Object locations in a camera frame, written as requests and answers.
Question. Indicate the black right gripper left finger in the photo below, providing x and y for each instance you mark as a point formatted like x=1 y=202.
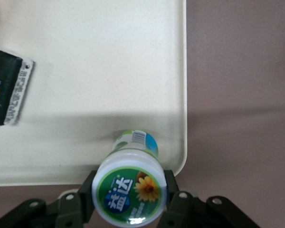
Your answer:
x=71 y=209

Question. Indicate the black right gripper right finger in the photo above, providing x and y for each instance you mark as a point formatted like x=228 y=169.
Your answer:
x=180 y=209

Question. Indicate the green gum bottle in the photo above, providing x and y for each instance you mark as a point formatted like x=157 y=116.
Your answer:
x=128 y=185

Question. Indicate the beige plastic tray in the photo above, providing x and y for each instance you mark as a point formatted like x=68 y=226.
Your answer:
x=97 y=71

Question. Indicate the small black box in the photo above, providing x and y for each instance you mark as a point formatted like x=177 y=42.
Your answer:
x=4 y=88

